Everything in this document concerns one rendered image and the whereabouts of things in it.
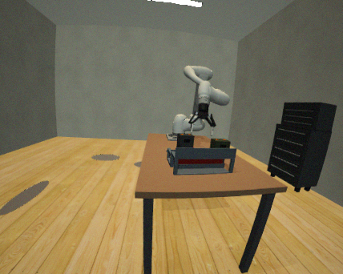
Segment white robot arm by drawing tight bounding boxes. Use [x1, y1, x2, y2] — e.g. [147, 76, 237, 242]
[168, 66, 230, 139]

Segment grey metal shelf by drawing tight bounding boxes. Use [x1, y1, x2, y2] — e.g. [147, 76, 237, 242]
[167, 147, 236, 175]

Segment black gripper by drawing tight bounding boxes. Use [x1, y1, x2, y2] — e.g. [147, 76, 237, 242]
[188, 104, 216, 136]

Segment dark green case with orange latches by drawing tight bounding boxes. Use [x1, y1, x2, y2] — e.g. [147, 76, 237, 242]
[210, 139, 230, 148]

